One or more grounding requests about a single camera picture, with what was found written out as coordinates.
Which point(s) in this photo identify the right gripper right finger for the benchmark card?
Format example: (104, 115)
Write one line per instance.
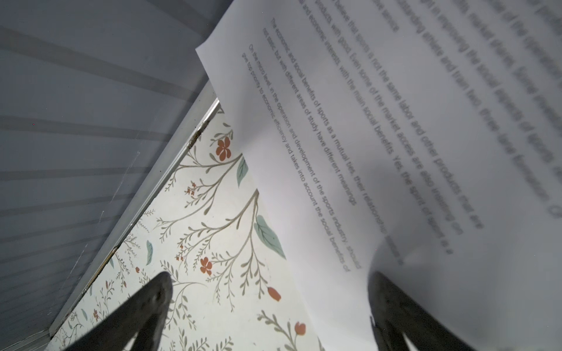
(396, 318)

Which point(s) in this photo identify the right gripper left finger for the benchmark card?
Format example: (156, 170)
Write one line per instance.
(140, 319)

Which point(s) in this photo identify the printed paper sheet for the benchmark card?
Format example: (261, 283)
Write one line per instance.
(415, 141)

